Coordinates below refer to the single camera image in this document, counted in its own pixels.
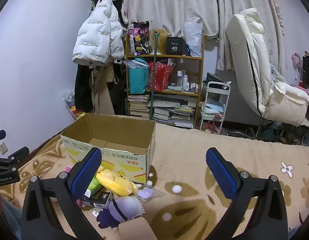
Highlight blonde wig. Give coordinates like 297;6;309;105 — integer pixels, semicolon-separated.
148;29;170;55

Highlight purple item in plastic bag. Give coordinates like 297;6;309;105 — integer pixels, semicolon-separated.
137;184;166;203

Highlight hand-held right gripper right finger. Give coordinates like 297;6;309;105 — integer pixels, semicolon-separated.
205;147;288;240

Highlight cartoon printed tote bag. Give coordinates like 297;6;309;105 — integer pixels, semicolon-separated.
128;21;150;55

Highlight white trolley cart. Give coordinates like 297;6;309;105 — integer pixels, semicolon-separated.
199;81;231;135

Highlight cream padded recliner chair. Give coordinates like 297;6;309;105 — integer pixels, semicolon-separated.
224;7;309;140

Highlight small kraft paper box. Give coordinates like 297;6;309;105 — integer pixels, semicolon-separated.
118;216;157;240

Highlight patterned plastic bag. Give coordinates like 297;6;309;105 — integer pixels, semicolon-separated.
62;89;77;106

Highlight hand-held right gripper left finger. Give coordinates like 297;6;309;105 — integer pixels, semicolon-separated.
21;147;112;240

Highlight yellow dog plush toy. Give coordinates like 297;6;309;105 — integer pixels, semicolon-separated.
96;169;139;197

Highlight pile of books and magazines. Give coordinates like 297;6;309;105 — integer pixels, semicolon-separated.
151;95;198;128

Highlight white puffer jacket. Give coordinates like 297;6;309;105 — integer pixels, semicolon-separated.
73;0;126;67

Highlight small black product box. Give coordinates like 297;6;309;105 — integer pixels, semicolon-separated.
82;192;114;209

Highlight pink toys on trolley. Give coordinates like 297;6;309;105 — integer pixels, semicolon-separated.
203;120;222;133

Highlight stack of old books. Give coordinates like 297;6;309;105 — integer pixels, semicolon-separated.
128;94;151;118

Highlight tangle of floor cables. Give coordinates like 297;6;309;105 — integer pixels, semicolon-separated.
269;122;309;147

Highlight green pole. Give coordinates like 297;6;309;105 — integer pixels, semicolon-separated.
150;31;161;120

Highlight teal paper bag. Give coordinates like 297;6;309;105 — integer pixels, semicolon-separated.
128;57;150;95

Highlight cardboard box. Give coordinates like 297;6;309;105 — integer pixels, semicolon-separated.
60;113;156;184

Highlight red patterned gift bag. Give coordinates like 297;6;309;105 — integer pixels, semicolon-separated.
148;61;174;92

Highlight wooden shelf rack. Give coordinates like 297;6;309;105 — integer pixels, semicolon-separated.
125;26;205;128

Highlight pink desk fan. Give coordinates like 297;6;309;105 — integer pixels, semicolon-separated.
291;52;305;85

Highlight beige flower printed blanket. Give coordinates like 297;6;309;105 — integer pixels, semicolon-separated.
0;122;309;240

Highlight black box with white print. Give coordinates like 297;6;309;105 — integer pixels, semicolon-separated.
166;37;183;55

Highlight purple plush doll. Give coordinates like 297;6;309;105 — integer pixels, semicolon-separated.
96;196;146;228

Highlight light blue cloth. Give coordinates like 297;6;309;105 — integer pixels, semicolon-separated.
201;99;225;114

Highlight yellow and red bag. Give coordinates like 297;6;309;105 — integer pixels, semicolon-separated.
70;105;85;119

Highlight translucent plastic bag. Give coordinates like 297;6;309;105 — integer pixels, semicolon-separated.
183;22;203;57

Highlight green tissue pack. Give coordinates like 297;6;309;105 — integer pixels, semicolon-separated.
84;174;105;198

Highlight beige hanging coat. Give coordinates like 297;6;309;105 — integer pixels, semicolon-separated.
91;64;120;115

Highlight group of white cosmetic bottles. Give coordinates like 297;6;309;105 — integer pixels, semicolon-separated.
176;70;200;92

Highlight clear plastic bag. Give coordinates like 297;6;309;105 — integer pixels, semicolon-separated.
123;59;149;69

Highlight dark bag behind trolley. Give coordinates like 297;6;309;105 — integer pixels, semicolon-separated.
202;72;231;90

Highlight black hanging coat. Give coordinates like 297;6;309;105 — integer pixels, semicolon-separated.
75;64;95;113

